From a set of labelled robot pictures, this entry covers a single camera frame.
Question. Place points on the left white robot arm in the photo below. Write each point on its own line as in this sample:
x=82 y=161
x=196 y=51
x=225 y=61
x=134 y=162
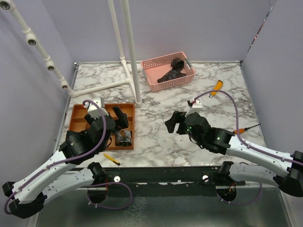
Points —
x=29 y=195

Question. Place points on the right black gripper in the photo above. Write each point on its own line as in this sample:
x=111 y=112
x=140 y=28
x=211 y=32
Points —
x=171 y=123

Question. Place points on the yellow handled utility knife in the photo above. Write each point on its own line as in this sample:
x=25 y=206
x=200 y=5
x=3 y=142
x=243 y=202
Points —
x=218 y=86

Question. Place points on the brown grey floral tie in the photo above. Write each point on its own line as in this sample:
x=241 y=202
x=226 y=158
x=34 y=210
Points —
x=123 y=138

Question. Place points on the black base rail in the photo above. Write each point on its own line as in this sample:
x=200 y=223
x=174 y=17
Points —
x=164 y=181

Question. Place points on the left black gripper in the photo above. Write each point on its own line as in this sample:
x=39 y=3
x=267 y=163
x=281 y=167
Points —
x=122 y=122

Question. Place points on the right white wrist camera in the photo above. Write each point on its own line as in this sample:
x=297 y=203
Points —
x=195 y=106

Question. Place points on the dark blue-flowered tie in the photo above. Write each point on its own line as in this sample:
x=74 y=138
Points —
x=177 y=66

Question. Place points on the pink perforated plastic basket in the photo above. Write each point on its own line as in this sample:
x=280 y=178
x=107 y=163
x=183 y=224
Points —
x=167 y=71

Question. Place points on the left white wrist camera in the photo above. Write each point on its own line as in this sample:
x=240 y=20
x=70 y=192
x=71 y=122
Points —
x=93 y=110

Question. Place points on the orange handled screwdriver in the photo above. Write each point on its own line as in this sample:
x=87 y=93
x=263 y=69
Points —
x=242 y=130

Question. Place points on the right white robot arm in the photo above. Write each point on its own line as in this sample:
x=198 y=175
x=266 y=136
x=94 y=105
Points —
x=263 y=165

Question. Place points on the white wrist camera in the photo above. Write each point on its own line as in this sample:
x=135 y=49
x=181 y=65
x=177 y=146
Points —
x=195 y=106
x=93 y=110

